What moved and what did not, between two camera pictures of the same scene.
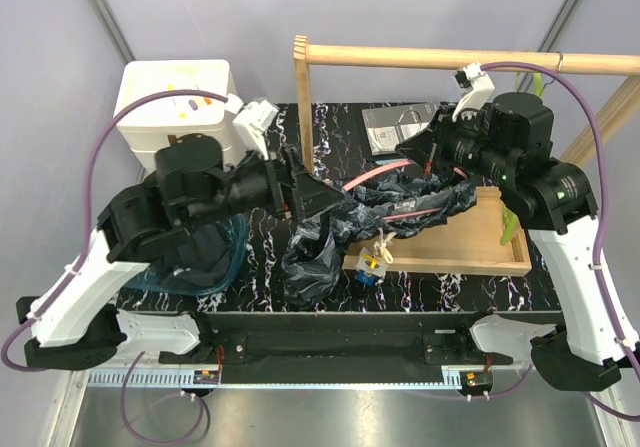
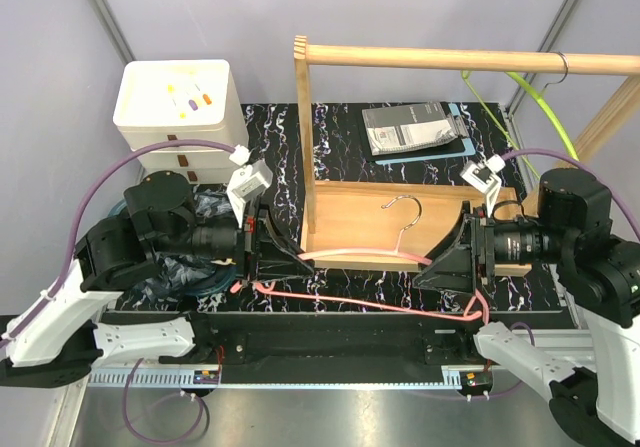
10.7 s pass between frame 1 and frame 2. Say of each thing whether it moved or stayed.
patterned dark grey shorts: moved
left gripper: moved
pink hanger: moved
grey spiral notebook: stayed
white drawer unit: stayed
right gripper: moved
